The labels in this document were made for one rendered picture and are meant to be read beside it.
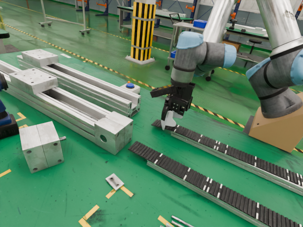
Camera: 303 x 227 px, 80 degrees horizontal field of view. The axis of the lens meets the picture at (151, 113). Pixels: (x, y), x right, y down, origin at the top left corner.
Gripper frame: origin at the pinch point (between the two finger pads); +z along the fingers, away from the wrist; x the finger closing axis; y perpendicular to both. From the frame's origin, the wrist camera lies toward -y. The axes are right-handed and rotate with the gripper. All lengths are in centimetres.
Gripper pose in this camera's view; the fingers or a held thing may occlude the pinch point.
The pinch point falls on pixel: (165, 123)
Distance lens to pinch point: 75.0
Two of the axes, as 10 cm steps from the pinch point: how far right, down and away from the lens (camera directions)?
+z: -1.3, 8.3, 5.4
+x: 5.1, -4.1, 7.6
